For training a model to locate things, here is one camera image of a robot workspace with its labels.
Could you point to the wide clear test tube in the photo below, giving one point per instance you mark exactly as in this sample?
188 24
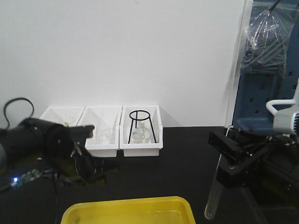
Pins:
215 192

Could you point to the white bin right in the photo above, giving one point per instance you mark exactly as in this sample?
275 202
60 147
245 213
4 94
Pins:
146 149

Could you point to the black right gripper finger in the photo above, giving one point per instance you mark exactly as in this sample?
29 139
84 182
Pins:
225 146
240 175

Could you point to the black wire tripod stand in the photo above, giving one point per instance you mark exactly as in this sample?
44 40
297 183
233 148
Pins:
141 115

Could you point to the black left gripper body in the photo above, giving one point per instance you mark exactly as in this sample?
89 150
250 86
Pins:
73 161

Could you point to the blue pegboard panel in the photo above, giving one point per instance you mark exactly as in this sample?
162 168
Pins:
254 90

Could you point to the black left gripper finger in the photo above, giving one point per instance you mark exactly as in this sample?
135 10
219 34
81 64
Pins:
81 132

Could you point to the clear plastic bag with rods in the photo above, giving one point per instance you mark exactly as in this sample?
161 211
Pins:
268 37

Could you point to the white bin middle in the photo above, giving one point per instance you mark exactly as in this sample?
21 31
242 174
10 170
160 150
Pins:
106 120

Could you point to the glass beaker in bin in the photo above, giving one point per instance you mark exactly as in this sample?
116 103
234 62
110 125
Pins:
102 135
68 120

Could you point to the glass beaker in middle bin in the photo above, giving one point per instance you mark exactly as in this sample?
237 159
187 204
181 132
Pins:
102 135

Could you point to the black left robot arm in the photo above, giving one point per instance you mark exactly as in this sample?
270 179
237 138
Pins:
25 143

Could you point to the glass beaker in left bin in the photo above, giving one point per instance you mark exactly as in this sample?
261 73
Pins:
68 120

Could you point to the white bin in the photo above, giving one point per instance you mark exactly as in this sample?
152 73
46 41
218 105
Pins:
54 114
146 149
106 120

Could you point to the white bin left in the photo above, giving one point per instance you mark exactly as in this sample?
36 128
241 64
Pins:
54 114

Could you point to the yellow plastic tray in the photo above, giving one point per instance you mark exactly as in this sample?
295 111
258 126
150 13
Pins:
154 210

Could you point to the glass flask in right bin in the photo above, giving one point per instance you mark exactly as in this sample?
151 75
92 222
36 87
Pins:
141 134

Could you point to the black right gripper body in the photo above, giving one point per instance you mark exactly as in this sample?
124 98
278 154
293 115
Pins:
278 175

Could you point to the white lab faucet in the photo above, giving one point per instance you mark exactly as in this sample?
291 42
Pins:
286 121

